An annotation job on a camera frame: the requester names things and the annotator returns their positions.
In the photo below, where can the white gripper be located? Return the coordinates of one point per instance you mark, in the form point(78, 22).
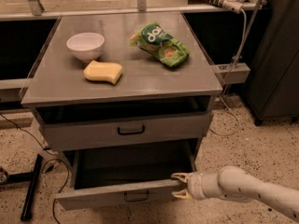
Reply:
point(194, 186)

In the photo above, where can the grey drawer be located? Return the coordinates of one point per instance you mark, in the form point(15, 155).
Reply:
point(128, 174)
point(128, 131)

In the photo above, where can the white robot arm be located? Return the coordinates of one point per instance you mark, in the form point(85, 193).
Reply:
point(231, 183)

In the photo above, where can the grey drawer cabinet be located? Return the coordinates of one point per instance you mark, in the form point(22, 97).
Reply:
point(59, 93)

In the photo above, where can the grey top drawer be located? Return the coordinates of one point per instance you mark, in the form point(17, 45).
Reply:
point(128, 131)

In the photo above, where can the dark cabinet at right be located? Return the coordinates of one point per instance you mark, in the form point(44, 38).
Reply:
point(272, 88)

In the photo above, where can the yellow sponge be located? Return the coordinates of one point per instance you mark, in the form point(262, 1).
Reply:
point(105, 72)

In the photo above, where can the green chip bag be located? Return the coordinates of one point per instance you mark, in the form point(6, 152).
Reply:
point(153, 39)

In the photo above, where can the white bowl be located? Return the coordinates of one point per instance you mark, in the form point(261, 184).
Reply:
point(86, 46)

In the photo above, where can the black metal stand base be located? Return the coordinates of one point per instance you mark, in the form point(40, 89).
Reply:
point(30, 177)

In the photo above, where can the grey metal bracket box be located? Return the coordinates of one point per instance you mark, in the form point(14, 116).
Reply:
point(227, 75)

